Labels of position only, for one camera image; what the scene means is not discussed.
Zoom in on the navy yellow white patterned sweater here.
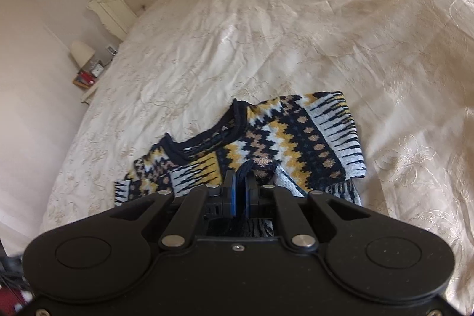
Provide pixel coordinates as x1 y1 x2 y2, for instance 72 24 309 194
112 90 368 239

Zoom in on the left cream nightstand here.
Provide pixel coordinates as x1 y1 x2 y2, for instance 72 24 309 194
80 79 100 105

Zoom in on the small white alarm clock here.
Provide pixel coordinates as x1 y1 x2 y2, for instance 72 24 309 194
90 62 105 78

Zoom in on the white charger on nightstand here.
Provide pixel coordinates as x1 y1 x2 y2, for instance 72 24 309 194
106 45 117 56

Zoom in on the red item on nightstand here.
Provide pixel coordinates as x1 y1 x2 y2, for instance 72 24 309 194
72 70 96 89

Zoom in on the cream embroidered bedspread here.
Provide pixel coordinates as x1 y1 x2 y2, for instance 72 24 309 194
40 0 473 315

